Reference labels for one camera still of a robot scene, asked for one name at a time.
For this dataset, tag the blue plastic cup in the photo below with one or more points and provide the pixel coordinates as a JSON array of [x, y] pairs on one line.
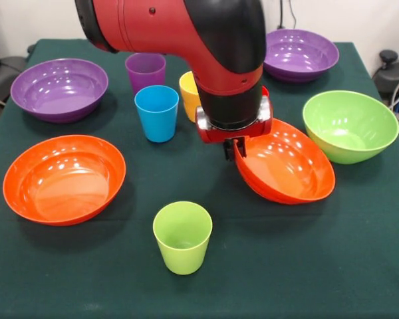
[[157, 116]]

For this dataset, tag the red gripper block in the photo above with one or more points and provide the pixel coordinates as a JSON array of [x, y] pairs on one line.
[[219, 136]]

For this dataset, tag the yellow plastic cup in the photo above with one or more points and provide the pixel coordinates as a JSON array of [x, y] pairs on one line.
[[189, 96]]

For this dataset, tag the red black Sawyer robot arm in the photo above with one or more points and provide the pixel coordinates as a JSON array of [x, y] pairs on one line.
[[186, 30]]

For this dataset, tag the purple plastic cup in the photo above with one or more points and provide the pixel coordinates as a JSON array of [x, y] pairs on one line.
[[144, 71]]

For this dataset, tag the orange plastic bowl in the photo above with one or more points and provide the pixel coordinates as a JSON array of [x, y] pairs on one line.
[[286, 166], [63, 186]]

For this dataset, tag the purple plastic bowl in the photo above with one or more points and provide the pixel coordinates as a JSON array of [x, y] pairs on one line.
[[302, 56], [60, 93]]

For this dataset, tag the red plastic cup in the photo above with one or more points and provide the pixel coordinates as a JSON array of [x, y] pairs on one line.
[[265, 91]]

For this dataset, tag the green plastic cup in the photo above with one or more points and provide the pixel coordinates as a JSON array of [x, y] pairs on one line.
[[183, 256]]

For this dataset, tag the dark green tablecloth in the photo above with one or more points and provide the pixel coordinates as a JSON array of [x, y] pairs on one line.
[[119, 266]]

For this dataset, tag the green plastic bowl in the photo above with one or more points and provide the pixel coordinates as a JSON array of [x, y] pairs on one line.
[[349, 133]]

